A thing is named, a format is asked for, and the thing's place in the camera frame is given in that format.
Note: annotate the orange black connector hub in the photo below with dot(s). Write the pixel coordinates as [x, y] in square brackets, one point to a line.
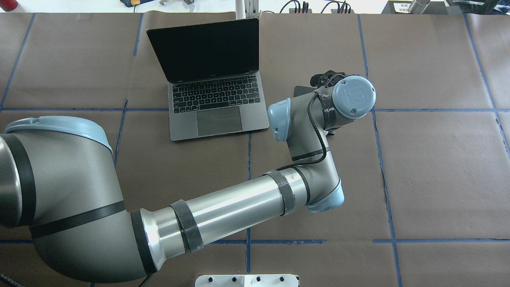
[316, 7]

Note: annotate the metal cup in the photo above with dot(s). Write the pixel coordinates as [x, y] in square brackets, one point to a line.
[418, 7]

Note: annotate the black mouse pad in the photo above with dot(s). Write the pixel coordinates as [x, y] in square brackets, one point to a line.
[302, 90]

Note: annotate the red cylinder bottle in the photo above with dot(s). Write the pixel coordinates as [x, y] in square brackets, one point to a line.
[8, 5]

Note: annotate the grey laptop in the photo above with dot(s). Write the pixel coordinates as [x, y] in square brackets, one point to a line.
[213, 75]

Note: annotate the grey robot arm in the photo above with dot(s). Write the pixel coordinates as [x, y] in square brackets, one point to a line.
[58, 178]

